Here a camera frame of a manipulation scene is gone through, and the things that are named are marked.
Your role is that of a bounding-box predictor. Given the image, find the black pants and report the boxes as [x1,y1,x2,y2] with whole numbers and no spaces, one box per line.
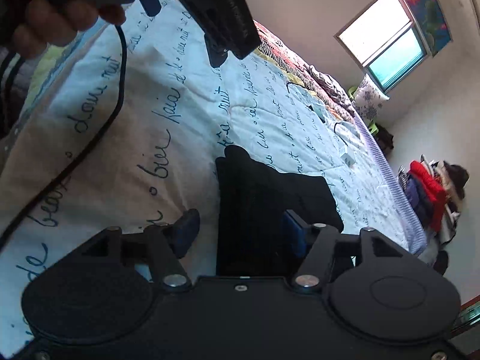
[216,145,344,279]

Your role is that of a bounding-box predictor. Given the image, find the person left hand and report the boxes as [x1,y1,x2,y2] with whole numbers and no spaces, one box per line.
[12,0,125,59]

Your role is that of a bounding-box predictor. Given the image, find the white script-print quilt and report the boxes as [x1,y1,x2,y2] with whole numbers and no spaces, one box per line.
[1,0,409,357]

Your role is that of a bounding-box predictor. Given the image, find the navy folded clothes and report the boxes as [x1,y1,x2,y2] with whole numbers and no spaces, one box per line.
[404,175,434,228]

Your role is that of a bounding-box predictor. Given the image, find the black bag near stool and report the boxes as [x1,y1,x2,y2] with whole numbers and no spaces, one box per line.
[374,124,394,157]

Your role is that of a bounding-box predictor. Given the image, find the red jacket on pile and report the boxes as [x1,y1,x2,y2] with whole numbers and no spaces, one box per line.
[409,161,447,233]

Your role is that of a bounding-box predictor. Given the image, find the patterned floral bedsheet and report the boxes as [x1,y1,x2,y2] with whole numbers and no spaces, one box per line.
[254,21,355,123]

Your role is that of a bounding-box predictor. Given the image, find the floral white pillow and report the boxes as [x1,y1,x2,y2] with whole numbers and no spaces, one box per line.
[353,74,390,125]

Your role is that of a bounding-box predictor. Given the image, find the black cable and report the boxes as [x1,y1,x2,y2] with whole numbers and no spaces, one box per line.
[0,23,129,251]

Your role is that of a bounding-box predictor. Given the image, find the window with teal frame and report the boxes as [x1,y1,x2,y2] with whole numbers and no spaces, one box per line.
[335,0,428,93]

